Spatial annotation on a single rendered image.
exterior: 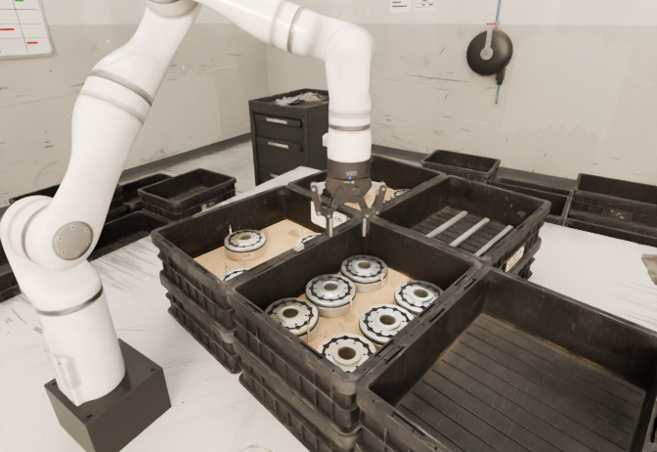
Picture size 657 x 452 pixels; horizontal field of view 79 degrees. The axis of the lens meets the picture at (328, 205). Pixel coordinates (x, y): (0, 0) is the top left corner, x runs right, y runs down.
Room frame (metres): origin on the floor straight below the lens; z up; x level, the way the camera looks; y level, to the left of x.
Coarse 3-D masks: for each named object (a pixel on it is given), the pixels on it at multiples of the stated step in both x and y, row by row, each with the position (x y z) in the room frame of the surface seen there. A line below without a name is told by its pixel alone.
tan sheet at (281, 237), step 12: (276, 228) 0.99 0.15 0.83; (288, 228) 0.99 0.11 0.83; (300, 228) 0.99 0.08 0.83; (276, 240) 0.92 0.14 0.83; (288, 240) 0.92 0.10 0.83; (216, 252) 0.86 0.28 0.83; (276, 252) 0.86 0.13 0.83; (204, 264) 0.81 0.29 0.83; (216, 264) 0.81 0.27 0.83; (228, 264) 0.81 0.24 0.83; (240, 264) 0.81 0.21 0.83; (252, 264) 0.81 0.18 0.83
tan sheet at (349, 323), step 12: (396, 276) 0.76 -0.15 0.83; (384, 288) 0.71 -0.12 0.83; (396, 288) 0.71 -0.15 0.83; (360, 300) 0.67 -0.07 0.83; (372, 300) 0.67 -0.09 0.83; (384, 300) 0.67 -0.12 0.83; (360, 312) 0.63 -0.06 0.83; (324, 324) 0.60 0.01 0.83; (336, 324) 0.60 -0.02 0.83; (348, 324) 0.60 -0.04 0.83; (324, 336) 0.57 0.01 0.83
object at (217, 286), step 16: (272, 192) 1.02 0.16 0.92; (304, 192) 1.01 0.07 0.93; (224, 208) 0.91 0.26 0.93; (336, 208) 0.91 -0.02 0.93; (176, 224) 0.82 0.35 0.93; (160, 240) 0.75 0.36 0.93; (176, 256) 0.69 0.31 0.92; (192, 272) 0.65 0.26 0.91; (208, 272) 0.63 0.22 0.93; (208, 288) 0.61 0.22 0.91; (224, 288) 0.59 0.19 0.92
